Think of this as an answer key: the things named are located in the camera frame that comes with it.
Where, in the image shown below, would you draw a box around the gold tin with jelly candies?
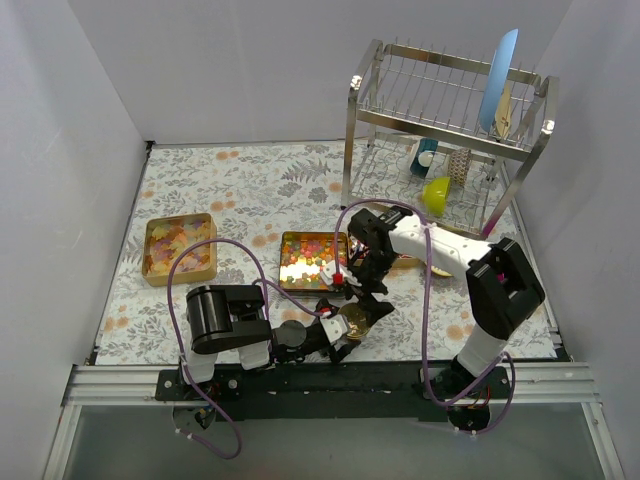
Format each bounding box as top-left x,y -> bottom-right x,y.
279,231 -> 335,295

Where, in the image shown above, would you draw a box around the purple cable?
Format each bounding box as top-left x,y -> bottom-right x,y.
166,238 -> 331,460
333,199 -> 516,436

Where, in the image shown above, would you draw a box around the gold tin with lollipops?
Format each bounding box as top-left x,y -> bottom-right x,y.
393,255 -> 422,269

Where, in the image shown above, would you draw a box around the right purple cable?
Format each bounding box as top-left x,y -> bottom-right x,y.
333,199 -> 516,436

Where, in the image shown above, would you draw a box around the gold tin with pale candies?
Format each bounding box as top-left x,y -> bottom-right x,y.
141,213 -> 217,287

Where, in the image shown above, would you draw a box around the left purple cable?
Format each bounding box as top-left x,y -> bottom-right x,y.
166,238 -> 331,460

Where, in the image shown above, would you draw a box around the blue plate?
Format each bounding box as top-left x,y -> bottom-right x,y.
478,29 -> 519,133

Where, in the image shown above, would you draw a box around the steel dish rack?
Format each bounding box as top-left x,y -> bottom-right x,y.
341,39 -> 559,239

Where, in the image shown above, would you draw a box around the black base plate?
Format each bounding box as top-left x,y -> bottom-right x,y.
154,360 -> 519,424

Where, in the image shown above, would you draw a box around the aluminium rail frame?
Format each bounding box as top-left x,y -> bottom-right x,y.
45,361 -> 624,479

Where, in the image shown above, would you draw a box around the patterned ceramic bowl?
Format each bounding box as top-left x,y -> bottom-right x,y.
431,266 -> 452,278

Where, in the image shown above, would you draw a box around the yellow-green plastic bowl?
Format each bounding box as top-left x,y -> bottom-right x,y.
422,176 -> 451,217

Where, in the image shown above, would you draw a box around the round gold lid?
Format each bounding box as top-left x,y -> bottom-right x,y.
338,303 -> 370,340

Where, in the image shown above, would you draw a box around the teal cup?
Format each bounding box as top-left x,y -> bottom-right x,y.
410,138 -> 438,178

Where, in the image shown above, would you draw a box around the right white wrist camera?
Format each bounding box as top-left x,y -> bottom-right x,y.
319,260 -> 361,291

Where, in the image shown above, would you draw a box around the patterned mug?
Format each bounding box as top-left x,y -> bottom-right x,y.
447,148 -> 472,187

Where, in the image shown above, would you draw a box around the floral tablecloth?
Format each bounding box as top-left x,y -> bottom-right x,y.
94,139 -> 559,365

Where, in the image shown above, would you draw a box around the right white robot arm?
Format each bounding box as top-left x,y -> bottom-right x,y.
344,206 -> 546,398

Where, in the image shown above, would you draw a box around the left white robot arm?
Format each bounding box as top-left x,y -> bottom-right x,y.
178,285 -> 359,400

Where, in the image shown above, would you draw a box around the cream patterned plate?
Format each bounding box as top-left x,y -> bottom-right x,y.
493,84 -> 512,142

